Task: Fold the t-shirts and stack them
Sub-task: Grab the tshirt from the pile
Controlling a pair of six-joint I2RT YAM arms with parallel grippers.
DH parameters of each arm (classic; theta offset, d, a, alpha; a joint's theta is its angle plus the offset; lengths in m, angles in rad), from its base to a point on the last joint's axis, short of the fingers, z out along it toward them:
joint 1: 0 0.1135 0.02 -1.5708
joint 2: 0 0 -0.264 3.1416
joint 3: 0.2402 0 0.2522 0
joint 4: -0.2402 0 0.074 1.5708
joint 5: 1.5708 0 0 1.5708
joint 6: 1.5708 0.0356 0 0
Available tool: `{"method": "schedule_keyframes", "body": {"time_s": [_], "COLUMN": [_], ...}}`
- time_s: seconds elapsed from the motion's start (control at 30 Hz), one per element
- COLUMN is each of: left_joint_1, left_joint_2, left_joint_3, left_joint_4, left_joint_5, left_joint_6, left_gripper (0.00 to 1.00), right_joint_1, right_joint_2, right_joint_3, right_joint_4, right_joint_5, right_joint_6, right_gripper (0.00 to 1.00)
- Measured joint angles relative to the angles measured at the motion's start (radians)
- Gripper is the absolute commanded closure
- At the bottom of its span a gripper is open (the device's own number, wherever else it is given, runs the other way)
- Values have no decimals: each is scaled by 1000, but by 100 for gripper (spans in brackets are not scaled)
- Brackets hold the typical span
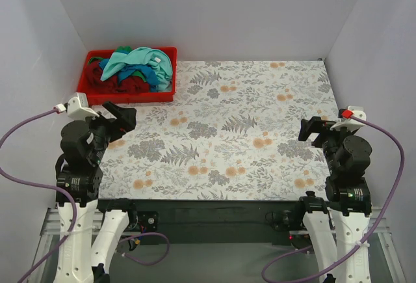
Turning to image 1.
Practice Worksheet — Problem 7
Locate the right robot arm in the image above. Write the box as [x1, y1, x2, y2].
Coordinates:
[294, 116, 372, 282]

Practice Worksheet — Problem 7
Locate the aluminium frame rail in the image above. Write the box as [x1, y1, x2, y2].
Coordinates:
[41, 206, 103, 235]

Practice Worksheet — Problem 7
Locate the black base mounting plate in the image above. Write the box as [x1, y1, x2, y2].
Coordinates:
[96, 198, 335, 247]

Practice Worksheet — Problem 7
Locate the dark red t shirt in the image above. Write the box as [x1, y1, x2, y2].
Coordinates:
[84, 60, 150, 94]

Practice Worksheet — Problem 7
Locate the mint green t shirt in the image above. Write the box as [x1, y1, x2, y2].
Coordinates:
[99, 47, 174, 92]

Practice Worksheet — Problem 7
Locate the red plastic bin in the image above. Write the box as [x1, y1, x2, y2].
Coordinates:
[77, 47, 177, 105]

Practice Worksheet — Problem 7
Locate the floral table mat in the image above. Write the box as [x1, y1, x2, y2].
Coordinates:
[99, 61, 337, 200]

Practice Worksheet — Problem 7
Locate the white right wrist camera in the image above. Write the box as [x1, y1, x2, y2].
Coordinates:
[330, 106, 367, 132]

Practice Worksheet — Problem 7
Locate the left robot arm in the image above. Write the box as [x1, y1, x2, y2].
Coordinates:
[55, 101, 138, 282]

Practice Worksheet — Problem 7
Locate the blue t shirt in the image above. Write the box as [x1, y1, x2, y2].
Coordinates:
[96, 64, 159, 94]

